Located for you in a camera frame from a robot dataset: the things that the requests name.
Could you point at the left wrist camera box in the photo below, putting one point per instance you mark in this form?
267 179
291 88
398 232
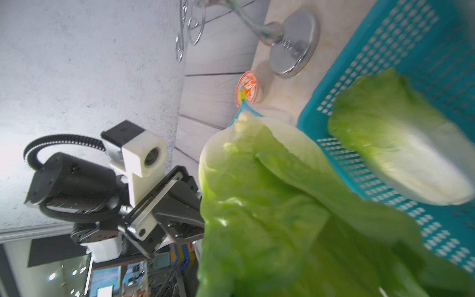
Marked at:
137 154

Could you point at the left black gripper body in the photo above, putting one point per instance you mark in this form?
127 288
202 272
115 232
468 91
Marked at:
171 210

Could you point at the orange patterned small dish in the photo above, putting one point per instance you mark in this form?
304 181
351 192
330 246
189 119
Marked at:
248 89

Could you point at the chinese cabbage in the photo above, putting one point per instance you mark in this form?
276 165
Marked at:
406 142
276 226

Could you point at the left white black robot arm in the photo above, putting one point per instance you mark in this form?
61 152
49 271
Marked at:
131 207

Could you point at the teal plastic basket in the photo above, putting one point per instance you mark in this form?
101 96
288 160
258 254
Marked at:
432 45

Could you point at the clear zipper bag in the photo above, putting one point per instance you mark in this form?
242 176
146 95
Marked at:
259 122

